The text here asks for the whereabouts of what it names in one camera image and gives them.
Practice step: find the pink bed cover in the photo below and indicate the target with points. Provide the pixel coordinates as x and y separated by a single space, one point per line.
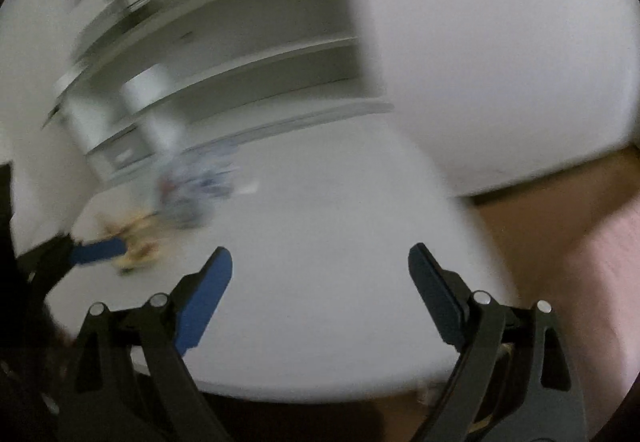
592 284

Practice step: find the white shelf unit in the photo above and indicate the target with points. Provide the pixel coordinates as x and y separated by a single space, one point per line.
152 77

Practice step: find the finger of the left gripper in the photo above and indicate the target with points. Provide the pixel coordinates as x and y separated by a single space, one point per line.
89 253

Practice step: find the yellow snack wrapper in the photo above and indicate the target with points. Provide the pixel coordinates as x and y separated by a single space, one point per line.
140 233

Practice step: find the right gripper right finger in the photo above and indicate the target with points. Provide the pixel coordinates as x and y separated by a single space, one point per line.
513 380

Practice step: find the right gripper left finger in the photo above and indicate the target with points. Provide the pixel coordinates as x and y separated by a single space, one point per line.
128 380

